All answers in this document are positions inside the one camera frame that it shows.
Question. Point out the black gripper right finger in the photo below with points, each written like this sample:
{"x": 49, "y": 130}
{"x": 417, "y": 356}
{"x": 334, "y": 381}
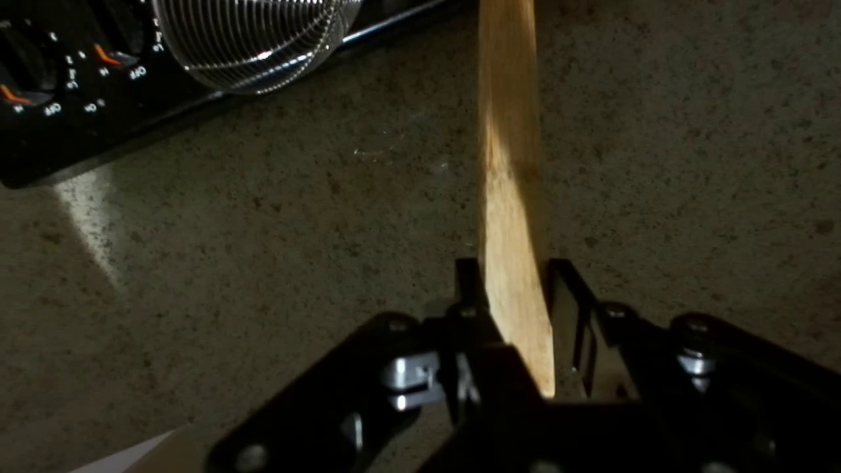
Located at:
{"x": 699, "y": 411}

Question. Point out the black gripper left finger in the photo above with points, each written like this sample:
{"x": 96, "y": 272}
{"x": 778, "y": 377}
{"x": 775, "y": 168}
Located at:
{"x": 351, "y": 420}

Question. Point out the black electric stove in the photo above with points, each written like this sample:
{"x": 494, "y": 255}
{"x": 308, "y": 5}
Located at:
{"x": 54, "y": 147}

